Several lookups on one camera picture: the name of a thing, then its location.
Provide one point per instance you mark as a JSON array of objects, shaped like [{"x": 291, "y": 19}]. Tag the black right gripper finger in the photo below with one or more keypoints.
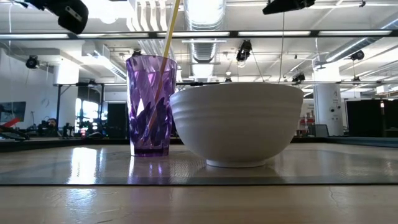
[{"x": 273, "y": 8}]

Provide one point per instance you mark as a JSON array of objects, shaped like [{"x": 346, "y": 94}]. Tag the yellow straw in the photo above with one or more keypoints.
[{"x": 169, "y": 37}]

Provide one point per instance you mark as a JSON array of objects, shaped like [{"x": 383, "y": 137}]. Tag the white ribbed bowl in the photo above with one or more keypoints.
[{"x": 236, "y": 124}]

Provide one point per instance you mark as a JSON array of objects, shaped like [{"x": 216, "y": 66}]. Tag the purple faceted plastic cup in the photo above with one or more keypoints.
[{"x": 143, "y": 124}]

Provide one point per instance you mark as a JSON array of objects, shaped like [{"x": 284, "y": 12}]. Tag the black ceiling spotlight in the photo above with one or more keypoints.
[
  {"x": 32, "y": 62},
  {"x": 357, "y": 55},
  {"x": 298, "y": 77},
  {"x": 136, "y": 53}
]

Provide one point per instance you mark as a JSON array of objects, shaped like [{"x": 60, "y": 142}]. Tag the white round column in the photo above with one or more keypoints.
[{"x": 328, "y": 109}]

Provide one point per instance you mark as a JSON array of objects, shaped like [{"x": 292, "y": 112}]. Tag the person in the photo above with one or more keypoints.
[{"x": 52, "y": 124}]

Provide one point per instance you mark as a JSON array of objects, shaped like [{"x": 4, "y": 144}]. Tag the red and black machine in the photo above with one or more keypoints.
[{"x": 11, "y": 127}]

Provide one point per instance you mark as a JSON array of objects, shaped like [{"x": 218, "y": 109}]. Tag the grey office chair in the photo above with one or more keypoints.
[{"x": 320, "y": 130}]

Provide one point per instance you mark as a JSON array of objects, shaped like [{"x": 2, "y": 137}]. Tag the black partition panels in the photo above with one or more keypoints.
[
  {"x": 117, "y": 121},
  {"x": 363, "y": 118}
]

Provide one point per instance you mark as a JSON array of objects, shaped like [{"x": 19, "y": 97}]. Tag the grey table mat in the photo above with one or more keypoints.
[{"x": 93, "y": 171}]

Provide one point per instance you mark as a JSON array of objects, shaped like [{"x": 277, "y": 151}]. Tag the black hanging overhead camera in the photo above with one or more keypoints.
[{"x": 244, "y": 51}]

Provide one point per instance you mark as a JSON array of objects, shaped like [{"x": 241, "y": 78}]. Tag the black overhead frame bar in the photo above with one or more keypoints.
[{"x": 217, "y": 34}]

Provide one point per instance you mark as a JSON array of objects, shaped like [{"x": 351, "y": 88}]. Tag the silver ceiling air duct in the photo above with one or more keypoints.
[{"x": 203, "y": 18}]

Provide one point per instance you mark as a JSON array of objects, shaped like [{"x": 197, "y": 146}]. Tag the dark wall screen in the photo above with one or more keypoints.
[{"x": 14, "y": 110}]

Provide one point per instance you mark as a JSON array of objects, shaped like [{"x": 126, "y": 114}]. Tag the black table edge rail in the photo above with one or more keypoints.
[{"x": 46, "y": 144}]

